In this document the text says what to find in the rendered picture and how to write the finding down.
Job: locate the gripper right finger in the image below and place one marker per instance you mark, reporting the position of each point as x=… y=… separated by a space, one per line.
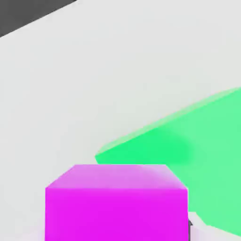
x=203 y=233

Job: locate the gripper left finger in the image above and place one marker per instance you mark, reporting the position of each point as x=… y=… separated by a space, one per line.
x=36 y=234

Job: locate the small magenta cube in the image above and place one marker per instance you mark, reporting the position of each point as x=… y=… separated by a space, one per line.
x=116 y=212

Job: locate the large green box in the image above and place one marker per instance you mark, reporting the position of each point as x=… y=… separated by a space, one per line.
x=210 y=150

